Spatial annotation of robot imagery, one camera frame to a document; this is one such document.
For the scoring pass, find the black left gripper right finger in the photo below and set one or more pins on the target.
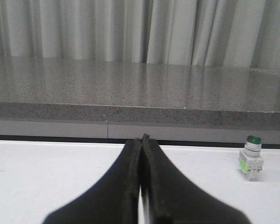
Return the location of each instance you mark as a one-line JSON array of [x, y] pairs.
[[169, 197]]

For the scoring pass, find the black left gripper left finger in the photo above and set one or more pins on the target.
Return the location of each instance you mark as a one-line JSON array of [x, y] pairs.
[[113, 199]]

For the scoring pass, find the grey granite counter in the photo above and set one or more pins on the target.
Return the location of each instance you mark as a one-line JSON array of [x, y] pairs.
[[115, 100]]

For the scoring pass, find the grey curtain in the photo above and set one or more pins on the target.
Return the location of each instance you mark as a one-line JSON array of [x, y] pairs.
[[234, 33]]

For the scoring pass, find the green pushbutton switch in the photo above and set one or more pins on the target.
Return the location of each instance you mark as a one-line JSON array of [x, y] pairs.
[[250, 160]]

